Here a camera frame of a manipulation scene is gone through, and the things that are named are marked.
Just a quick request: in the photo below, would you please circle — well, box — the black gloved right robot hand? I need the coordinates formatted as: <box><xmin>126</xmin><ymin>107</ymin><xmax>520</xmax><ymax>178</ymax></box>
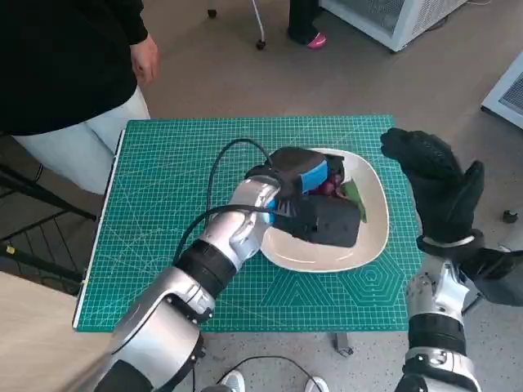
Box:
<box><xmin>379</xmin><ymin>127</ymin><xmax>486</xmax><ymax>247</ymax></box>

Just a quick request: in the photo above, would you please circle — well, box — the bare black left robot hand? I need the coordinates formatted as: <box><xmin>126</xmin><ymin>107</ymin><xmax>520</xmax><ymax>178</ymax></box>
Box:
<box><xmin>269</xmin><ymin>145</ymin><xmax>355</xmax><ymax>194</ymax></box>

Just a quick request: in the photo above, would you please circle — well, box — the red toy grape bunch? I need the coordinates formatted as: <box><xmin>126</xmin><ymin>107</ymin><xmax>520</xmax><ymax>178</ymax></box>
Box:
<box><xmin>312</xmin><ymin>171</ymin><xmax>369</xmax><ymax>224</ymax></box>

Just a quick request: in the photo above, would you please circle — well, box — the white square plate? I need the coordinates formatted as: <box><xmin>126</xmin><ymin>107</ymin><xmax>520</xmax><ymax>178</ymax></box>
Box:
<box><xmin>259</xmin><ymin>147</ymin><xmax>389</xmax><ymax>273</ymax></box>

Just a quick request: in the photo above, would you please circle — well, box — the white vented box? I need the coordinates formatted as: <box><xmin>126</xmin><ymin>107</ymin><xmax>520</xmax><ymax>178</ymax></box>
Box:
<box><xmin>480</xmin><ymin>52</ymin><xmax>523</xmax><ymax>131</ymax></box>

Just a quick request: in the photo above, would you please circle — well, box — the green cutting mat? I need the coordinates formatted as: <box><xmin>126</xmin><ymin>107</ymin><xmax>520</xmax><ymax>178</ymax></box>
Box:
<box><xmin>77</xmin><ymin>115</ymin><xmax>424</xmax><ymax>332</ymax></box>

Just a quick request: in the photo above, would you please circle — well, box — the white chair with casters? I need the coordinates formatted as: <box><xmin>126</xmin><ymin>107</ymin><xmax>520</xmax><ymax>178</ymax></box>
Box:
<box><xmin>206</xmin><ymin>0</ymin><xmax>269</xmax><ymax>51</ymax></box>

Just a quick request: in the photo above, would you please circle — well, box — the white mesh cabinet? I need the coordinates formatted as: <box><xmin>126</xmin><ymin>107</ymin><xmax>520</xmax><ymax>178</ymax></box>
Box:
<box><xmin>320</xmin><ymin>0</ymin><xmax>471</xmax><ymax>53</ymax></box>

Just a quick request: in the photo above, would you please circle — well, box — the white shoe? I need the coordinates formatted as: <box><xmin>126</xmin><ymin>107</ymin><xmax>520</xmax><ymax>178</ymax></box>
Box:
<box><xmin>304</xmin><ymin>376</ymin><xmax>330</xmax><ymax>392</ymax></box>
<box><xmin>222</xmin><ymin>370</ymin><xmax>246</xmax><ymax>392</ymax></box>

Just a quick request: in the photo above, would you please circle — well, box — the standing person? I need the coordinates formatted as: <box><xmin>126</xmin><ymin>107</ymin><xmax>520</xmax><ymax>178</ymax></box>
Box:
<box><xmin>0</xmin><ymin>0</ymin><xmax>161</xmax><ymax>195</ymax></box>

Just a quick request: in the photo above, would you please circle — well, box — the black metal rack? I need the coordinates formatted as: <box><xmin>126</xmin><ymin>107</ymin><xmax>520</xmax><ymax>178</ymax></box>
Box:
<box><xmin>0</xmin><ymin>132</ymin><xmax>101</xmax><ymax>287</ymax></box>

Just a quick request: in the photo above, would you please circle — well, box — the light wooden board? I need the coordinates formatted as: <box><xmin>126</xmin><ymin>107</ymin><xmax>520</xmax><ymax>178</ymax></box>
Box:
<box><xmin>0</xmin><ymin>271</ymin><xmax>119</xmax><ymax>392</ymax></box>

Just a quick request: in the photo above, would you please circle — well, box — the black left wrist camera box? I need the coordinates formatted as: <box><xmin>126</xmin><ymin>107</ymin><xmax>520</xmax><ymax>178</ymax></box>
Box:
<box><xmin>272</xmin><ymin>196</ymin><xmax>363</xmax><ymax>249</ymax></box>

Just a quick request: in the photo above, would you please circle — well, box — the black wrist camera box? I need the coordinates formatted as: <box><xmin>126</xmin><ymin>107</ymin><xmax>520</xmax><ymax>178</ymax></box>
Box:
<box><xmin>272</xmin><ymin>196</ymin><xmax>363</xmax><ymax>249</ymax></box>
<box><xmin>461</xmin><ymin>244</ymin><xmax>523</xmax><ymax>307</ymax></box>

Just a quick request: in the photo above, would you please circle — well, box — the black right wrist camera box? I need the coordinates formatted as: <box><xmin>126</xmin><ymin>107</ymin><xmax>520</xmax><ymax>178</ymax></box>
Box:
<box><xmin>461</xmin><ymin>244</ymin><xmax>523</xmax><ymax>307</ymax></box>

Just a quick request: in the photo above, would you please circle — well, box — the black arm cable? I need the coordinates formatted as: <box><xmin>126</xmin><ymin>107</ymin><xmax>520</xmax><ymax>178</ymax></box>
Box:
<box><xmin>173</xmin><ymin>138</ymin><xmax>283</xmax><ymax>266</ymax></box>

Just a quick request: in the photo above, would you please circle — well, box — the black table leg bracket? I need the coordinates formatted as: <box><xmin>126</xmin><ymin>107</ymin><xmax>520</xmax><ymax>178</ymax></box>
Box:
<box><xmin>330</xmin><ymin>332</ymin><xmax>355</xmax><ymax>359</ymax></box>

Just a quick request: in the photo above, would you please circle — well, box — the black floor cable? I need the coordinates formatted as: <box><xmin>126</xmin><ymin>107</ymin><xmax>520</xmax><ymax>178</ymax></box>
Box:
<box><xmin>215</xmin><ymin>354</ymin><xmax>320</xmax><ymax>392</ymax></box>

